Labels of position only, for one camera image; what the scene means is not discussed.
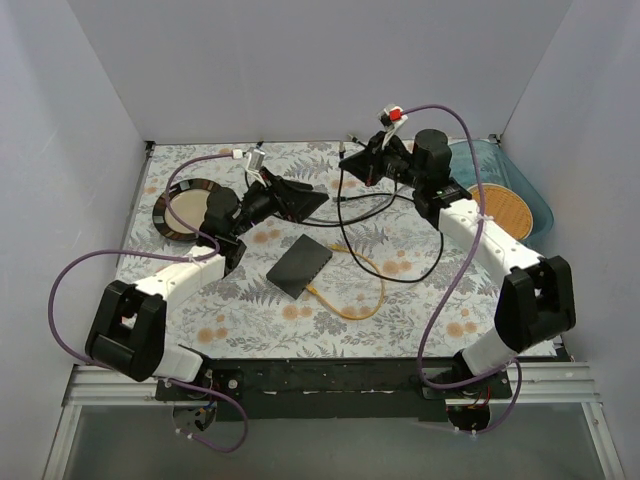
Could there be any black cable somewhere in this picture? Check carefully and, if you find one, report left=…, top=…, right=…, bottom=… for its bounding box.
left=309, top=133, right=446, bottom=284

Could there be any black network switch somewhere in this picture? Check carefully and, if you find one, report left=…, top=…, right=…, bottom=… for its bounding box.
left=266, top=235, right=333, bottom=299

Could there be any yellow ethernet cable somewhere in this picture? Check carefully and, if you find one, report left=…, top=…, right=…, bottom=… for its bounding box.
left=305, top=243, right=386, bottom=321

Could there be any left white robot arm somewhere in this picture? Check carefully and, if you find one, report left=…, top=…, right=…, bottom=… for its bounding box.
left=85, top=171, right=329, bottom=400

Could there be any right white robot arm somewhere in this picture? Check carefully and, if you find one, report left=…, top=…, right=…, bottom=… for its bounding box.
left=339, top=129, right=576, bottom=398

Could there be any dark rimmed ceramic plate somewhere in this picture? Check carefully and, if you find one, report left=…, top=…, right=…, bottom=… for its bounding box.
left=152, top=178, right=221, bottom=243

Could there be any floral table mat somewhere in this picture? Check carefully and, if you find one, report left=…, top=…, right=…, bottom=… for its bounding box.
left=97, top=139, right=559, bottom=360

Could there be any teal plastic basin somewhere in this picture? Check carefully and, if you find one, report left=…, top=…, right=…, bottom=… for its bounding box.
left=449, top=140, right=554, bottom=247

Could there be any round woven bamboo tray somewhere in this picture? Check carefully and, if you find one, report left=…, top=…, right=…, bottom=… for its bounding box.
left=483, top=183, right=534, bottom=240

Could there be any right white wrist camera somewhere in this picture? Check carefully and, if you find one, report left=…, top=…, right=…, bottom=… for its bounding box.
left=377, top=104, right=408, bottom=133

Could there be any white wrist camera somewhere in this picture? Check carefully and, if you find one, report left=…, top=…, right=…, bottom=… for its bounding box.
left=377, top=104, right=408, bottom=133
left=245, top=147, right=266, bottom=176

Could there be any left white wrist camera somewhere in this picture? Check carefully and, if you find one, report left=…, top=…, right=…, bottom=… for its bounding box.
left=245, top=147, right=266, bottom=176

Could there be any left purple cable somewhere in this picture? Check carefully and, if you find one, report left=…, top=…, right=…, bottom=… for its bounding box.
left=47, top=149, right=251, bottom=454

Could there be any purple cable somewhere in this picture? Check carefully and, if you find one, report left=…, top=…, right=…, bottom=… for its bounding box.
left=404, top=103, right=524, bottom=441
left=47, top=149, right=251, bottom=454

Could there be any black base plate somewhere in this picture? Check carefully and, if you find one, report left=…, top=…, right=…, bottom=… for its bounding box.
left=154, top=357, right=511, bottom=421

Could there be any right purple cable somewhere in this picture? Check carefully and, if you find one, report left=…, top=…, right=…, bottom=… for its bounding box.
left=404, top=103, right=524, bottom=441

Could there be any aluminium frame rail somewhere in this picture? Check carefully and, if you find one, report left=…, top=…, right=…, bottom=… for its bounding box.
left=63, top=359, right=600, bottom=405

